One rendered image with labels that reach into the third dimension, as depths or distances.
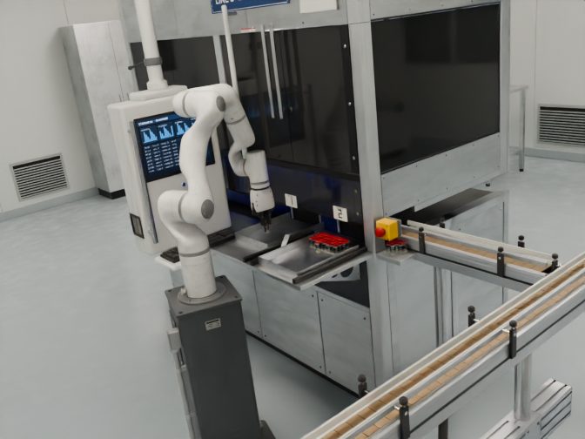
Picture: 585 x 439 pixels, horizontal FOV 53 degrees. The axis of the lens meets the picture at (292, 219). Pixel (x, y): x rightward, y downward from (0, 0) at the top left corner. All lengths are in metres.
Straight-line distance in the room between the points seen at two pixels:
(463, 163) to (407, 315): 0.75
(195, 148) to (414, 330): 1.34
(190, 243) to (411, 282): 1.05
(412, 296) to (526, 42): 4.87
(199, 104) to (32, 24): 5.39
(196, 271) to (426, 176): 1.09
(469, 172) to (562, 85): 4.25
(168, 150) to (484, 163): 1.54
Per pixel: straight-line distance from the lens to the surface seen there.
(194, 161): 2.22
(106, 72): 7.25
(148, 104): 2.92
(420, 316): 2.87
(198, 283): 2.30
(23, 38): 7.46
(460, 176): 2.87
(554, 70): 7.11
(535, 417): 2.17
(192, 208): 2.16
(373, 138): 2.38
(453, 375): 1.65
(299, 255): 2.55
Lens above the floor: 1.86
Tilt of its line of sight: 19 degrees down
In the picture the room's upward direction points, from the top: 7 degrees counter-clockwise
